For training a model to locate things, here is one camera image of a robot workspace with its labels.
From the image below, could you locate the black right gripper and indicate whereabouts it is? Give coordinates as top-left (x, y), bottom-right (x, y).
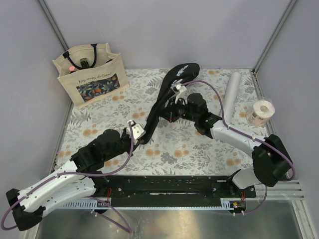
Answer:
top-left (157, 96), bottom-right (198, 123)

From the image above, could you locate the black Crossway racket bag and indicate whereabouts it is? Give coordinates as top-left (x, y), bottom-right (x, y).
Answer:
top-left (139, 63), bottom-right (201, 146)

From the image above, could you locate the white shuttlecock tube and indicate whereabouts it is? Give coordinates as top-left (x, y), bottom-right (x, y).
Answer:
top-left (223, 72), bottom-right (241, 124)

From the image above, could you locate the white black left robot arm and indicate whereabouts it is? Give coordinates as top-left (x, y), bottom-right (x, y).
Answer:
top-left (6, 126), bottom-right (145, 231)

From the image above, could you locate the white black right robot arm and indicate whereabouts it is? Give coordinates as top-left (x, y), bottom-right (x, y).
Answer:
top-left (160, 93), bottom-right (292, 197)

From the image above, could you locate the floral patterned table mat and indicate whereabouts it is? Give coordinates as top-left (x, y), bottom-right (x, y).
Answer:
top-left (55, 69), bottom-right (252, 176)

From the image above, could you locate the beige floral tote bag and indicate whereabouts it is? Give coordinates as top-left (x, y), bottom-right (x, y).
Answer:
top-left (53, 43), bottom-right (129, 109)

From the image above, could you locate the wrapped toilet paper roll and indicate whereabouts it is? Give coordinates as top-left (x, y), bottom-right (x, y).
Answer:
top-left (246, 99), bottom-right (275, 127)

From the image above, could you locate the dark bottle in tote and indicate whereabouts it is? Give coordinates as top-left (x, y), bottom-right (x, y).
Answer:
top-left (80, 58), bottom-right (90, 69)

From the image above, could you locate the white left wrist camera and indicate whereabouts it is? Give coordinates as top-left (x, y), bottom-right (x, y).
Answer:
top-left (126, 120), bottom-right (146, 144)

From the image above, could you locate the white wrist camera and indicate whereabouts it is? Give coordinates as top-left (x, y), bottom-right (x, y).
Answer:
top-left (126, 120), bottom-right (146, 144)
top-left (172, 83), bottom-right (187, 104)

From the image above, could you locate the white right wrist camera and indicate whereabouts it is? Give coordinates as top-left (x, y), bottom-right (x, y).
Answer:
top-left (172, 83), bottom-right (187, 104)

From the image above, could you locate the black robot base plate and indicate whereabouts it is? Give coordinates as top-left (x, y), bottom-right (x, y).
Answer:
top-left (93, 175), bottom-right (251, 198)

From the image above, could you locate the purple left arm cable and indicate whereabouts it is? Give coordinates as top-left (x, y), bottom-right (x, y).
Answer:
top-left (0, 124), bottom-right (134, 234)

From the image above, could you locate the aluminium frame post right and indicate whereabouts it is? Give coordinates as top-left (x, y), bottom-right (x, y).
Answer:
top-left (252, 0), bottom-right (299, 75)

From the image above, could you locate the aluminium frame post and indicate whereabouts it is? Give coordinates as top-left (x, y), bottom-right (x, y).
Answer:
top-left (252, 0), bottom-right (299, 75)
top-left (36, 0), bottom-right (69, 51)

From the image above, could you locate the aluminium frame rail front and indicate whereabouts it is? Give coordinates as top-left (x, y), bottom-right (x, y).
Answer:
top-left (32, 180), bottom-right (306, 215)

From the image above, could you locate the aluminium frame post left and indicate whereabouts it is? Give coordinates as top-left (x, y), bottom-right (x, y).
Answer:
top-left (36, 0), bottom-right (69, 51)

